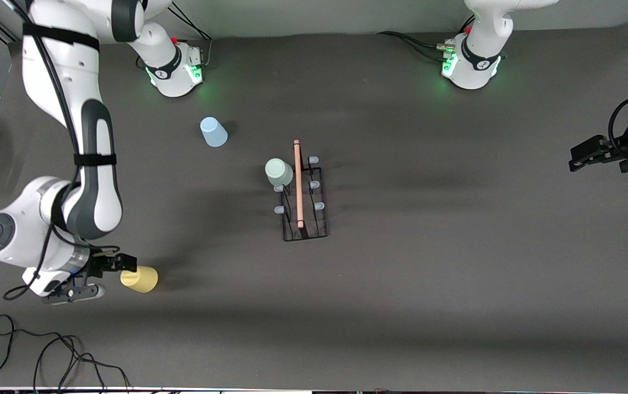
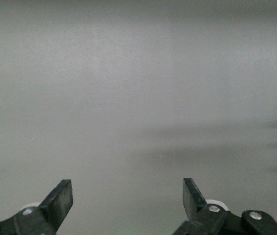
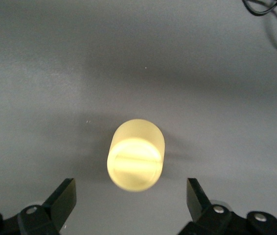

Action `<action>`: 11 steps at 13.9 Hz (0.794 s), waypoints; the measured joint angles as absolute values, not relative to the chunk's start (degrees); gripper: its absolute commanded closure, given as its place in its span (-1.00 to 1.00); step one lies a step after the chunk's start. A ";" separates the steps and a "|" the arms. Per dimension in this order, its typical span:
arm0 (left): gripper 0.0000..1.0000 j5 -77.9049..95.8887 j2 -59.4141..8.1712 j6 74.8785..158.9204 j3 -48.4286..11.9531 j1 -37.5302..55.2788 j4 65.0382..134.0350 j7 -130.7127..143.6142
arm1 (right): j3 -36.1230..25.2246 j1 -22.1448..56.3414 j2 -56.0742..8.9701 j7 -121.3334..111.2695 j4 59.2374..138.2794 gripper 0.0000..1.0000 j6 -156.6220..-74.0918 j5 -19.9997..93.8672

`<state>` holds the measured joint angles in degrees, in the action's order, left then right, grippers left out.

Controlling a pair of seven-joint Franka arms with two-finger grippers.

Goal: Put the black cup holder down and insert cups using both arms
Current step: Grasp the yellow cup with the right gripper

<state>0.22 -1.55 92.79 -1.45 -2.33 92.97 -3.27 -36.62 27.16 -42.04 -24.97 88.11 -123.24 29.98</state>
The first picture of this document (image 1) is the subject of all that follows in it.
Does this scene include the yellow plastic cup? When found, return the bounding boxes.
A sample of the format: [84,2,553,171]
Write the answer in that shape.
[120,265,159,293]

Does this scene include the pale green plastic cup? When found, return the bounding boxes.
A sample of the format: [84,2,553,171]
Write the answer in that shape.
[265,158,294,188]

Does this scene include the black wire cup holder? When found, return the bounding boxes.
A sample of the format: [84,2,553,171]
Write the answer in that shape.
[274,140,329,242]

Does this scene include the light blue plastic cup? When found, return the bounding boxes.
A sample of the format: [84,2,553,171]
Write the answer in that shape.
[200,117,228,148]

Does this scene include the dark grey table mat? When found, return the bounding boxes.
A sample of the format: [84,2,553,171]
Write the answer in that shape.
[0,19,628,390]

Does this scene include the loose black cable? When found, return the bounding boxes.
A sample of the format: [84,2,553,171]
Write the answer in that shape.
[0,314,134,394]

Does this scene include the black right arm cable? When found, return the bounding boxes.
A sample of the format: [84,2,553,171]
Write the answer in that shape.
[3,0,123,300]

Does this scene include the black left arm base cables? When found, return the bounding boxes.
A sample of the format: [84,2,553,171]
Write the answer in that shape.
[377,30,457,62]

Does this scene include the black arm base cables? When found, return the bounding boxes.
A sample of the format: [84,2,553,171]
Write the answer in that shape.
[136,5,214,72]
[377,30,457,62]

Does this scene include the black right arm base cables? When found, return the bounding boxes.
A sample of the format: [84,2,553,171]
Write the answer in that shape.
[136,5,214,72]

